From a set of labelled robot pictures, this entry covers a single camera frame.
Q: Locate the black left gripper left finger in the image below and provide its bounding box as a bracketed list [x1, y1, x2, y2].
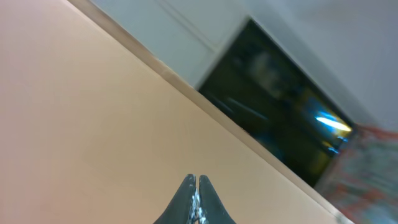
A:
[154, 174, 196, 224]

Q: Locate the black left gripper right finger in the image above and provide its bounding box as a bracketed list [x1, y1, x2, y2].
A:
[198, 175, 236, 224]

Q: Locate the dark window with reflections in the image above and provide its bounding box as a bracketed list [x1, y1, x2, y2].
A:
[198, 19, 354, 186]

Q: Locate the colourful patterned mat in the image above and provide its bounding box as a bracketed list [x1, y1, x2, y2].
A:
[315, 126, 397, 223]

